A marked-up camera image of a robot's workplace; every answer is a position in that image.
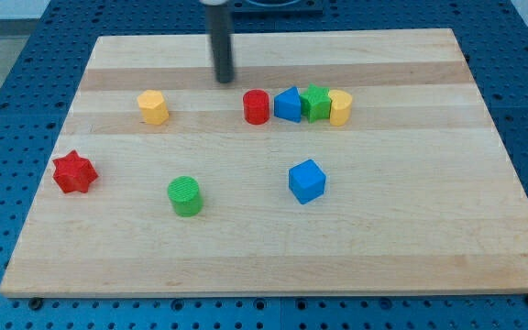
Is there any green star block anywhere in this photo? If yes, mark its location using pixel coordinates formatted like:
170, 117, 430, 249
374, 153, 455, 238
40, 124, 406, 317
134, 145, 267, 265
300, 83, 331, 123

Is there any red cylinder block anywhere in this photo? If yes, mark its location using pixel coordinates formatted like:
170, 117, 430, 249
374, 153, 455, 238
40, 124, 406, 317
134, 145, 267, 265
242, 89, 270, 125

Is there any red star block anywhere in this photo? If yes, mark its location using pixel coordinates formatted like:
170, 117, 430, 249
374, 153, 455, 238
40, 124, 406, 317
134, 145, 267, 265
52, 150, 99, 193

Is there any yellow half-round block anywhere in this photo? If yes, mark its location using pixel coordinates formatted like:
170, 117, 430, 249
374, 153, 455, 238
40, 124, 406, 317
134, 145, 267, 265
328, 89, 353, 127

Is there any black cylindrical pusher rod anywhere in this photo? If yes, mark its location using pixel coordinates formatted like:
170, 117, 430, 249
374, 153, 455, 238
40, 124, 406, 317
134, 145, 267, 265
202, 0, 235, 83

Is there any green cylinder block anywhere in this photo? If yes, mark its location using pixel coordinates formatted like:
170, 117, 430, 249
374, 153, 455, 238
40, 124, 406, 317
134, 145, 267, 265
167, 176, 203, 217

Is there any wooden board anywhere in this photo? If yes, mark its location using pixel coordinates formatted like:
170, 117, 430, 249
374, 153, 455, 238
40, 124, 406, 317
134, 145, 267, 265
0, 28, 528, 298

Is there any blue cube block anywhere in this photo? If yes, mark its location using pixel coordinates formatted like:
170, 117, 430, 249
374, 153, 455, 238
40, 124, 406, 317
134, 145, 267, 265
288, 159, 326, 204

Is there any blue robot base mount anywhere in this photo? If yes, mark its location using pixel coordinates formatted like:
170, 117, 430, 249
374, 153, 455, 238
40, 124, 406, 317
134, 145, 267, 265
229, 0, 324, 14

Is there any blue triangle block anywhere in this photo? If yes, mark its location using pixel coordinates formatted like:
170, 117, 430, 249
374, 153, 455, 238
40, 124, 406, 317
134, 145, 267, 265
273, 86, 302, 123

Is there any yellow hexagon block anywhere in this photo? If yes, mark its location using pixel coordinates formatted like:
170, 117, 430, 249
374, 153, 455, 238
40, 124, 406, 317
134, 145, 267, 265
137, 90, 170, 125

